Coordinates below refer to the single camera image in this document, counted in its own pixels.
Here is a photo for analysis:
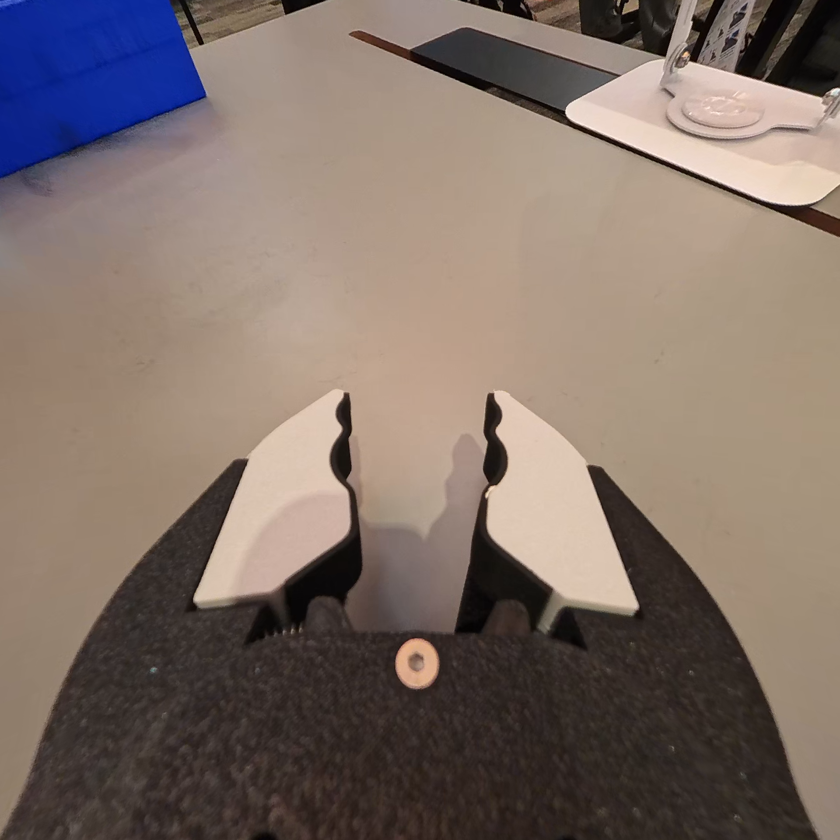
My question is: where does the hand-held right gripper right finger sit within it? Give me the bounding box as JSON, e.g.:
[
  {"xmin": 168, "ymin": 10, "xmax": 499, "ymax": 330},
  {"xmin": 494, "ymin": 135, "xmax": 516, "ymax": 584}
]
[{"xmin": 468, "ymin": 391, "xmax": 642, "ymax": 635}]

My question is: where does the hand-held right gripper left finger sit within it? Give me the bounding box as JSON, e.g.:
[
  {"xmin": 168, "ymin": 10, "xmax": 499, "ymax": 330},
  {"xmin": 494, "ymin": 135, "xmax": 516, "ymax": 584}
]
[{"xmin": 192, "ymin": 388, "xmax": 363, "ymax": 629}]

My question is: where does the blue plastic bin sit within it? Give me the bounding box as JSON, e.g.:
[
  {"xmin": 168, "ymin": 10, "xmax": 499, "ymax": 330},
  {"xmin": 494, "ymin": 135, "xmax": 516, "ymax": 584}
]
[{"xmin": 0, "ymin": 0, "xmax": 207, "ymax": 179}]

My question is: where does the white document stand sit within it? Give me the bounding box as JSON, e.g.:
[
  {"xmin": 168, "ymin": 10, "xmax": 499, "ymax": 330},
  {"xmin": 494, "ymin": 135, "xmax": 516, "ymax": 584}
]
[{"xmin": 566, "ymin": 0, "xmax": 840, "ymax": 208}]

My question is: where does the black flat table panel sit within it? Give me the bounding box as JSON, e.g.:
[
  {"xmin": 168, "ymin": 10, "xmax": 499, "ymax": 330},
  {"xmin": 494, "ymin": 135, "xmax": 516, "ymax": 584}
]
[{"xmin": 410, "ymin": 26, "xmax": 619, "ymax": 114}]

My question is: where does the printed instruction sheet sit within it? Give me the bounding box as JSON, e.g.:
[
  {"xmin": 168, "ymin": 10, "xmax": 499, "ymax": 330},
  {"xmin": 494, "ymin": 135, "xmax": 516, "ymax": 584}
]
[{"xmin": 697, "ymin": 0, "xmax": 754, "ymax": 68}]

